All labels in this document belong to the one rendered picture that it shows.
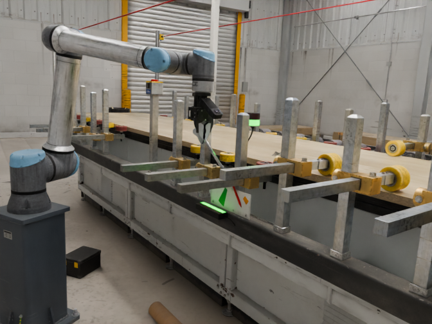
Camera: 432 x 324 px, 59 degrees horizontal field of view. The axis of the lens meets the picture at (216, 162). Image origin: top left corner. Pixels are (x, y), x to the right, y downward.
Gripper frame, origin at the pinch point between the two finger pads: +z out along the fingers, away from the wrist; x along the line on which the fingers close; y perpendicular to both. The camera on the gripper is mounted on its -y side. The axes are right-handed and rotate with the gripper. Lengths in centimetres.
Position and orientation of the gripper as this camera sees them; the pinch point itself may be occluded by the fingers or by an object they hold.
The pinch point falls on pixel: (203, 141)
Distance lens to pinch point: 161.7
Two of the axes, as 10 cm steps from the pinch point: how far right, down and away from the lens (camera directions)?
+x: -8.1, 0.7, -5.9
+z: -0.5, 9.8, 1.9
